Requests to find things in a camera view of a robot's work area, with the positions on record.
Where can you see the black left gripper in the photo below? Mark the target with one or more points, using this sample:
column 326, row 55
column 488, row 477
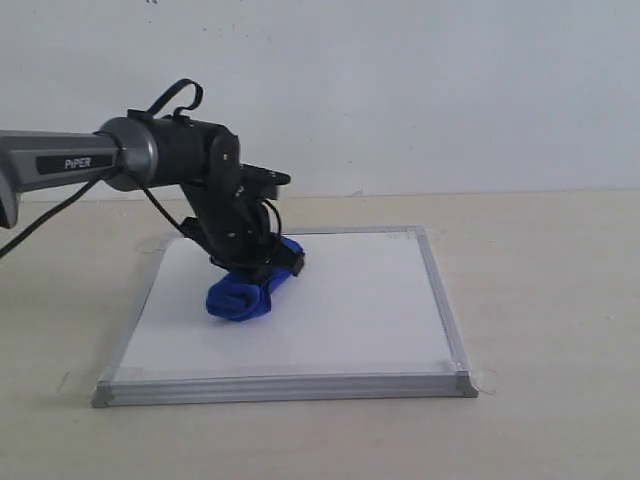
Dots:
column 235, row 230

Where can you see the blue cloth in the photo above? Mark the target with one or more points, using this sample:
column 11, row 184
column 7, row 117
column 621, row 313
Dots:
column 236, row 298

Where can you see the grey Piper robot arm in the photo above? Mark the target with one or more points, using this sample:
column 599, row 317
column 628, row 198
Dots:
column 132, row 153

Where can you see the clear tape far left corner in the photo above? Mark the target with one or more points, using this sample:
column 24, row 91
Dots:
column 150, row 245

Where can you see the clear tape corner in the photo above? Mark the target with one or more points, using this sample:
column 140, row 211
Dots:
column 435, row 233
column 485, row 381
column 78, row 383
column 150, row 245

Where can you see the clear tape far right corner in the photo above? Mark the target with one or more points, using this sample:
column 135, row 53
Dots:
column 435, row 233

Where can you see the clear tape near right corner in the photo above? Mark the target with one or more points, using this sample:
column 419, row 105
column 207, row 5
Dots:
column 485, row 381

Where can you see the clear tape near left corner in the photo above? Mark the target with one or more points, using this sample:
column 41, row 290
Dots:
column 78, row 383

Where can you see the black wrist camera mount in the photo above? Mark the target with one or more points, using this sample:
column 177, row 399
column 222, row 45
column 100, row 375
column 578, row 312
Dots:
column 261, row 182

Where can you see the white board with aluminium frame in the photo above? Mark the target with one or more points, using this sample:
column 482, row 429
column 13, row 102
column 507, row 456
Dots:
column 367, row 318

